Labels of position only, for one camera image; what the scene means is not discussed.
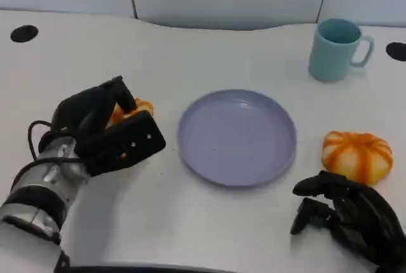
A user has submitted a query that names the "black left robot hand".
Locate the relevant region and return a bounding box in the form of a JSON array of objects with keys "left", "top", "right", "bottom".
[{"left": 50, "top": 75, "right": 138, "bottom": 147}]

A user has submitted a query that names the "pale green mug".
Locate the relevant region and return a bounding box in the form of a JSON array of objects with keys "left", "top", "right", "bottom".
[{"left": 308, "top": 18, "right": 376, "bottom": 82}]

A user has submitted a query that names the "lilac plate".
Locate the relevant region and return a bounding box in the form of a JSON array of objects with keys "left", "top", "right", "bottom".
[{"left": 176, "top": 88, "right": 298, "bottom": 188}]

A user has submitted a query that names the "orange white toy bread roll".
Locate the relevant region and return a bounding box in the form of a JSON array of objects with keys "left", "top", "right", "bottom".
[
  {"left": 321, "top": 130, "right": 394, "bottom": 187},
  {"left": 107, "top": 97, "right": 157, "bottom": 128}
]

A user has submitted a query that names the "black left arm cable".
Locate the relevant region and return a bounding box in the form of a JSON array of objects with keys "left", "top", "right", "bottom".
[{"left": 27, "top": 120, "right": 82, "bottom": 163}]

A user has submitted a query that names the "black table cable grommet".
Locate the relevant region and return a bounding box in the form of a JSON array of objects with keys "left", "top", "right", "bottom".
[
  {"left": 10, "top": 25, "right": 39, "bottom": 44},
  {"left": 385, "top": 41, "right": 406, "bottom": 62}
]

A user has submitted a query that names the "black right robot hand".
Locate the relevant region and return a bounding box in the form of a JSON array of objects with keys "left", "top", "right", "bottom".
[{"left": 290, "top": 170, "right": 406, "bottom": 273}]

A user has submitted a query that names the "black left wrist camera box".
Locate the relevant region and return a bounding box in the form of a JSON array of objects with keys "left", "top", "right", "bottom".
[{"left": 74, "top": 110, "right": 167, "bottom": 178}]

